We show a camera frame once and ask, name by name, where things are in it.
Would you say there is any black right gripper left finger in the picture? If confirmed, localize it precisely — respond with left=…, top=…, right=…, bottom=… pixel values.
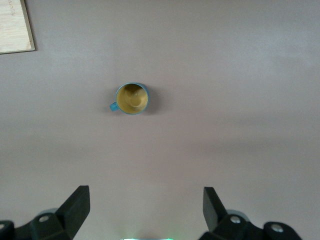
left=0, top=185, right=91, bottom=240

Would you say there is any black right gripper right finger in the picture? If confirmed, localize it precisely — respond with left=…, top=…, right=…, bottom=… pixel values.
left=199, top=186, right=303, bottom=240

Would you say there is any wooden cutting board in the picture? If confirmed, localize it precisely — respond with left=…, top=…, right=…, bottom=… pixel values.
left=0, top=0, right=36, bottom=55

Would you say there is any teal cup yellow inside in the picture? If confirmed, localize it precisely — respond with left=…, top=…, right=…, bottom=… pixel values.
left=109, top=81, right=150, bottom=116

